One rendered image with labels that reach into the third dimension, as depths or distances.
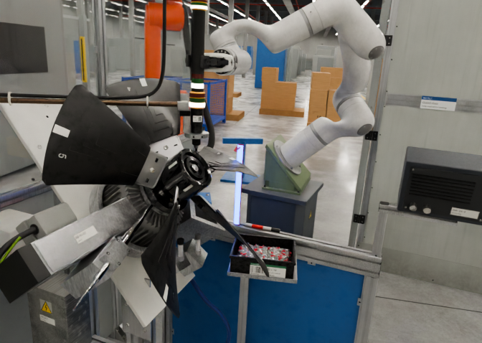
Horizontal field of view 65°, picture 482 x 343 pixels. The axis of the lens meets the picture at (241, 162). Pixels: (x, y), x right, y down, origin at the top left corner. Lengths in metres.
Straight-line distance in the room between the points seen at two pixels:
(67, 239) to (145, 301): 0.32
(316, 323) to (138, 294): 0.80
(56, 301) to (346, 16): 1.20
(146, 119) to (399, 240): 2.26
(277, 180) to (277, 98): 8.69
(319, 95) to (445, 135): 6.00
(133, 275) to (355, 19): 1.00
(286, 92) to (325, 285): 9.01
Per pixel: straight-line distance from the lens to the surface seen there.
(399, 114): 2.75
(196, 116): 1.07
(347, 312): 1.59
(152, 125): 1.10
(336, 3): 1.27
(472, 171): 1.29
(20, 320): 1.80
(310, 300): 1.59
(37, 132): 1.16
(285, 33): 1.25
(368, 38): 1.32
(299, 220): 1.71
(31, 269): 0.83
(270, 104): 10.42
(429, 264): 3.07
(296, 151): 1.69
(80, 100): 0.90
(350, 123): 1.60
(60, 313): 1.27
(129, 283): 1.09
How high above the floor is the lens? 1.51
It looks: 16 degrees down
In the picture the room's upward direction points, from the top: 3 degrees clockwise
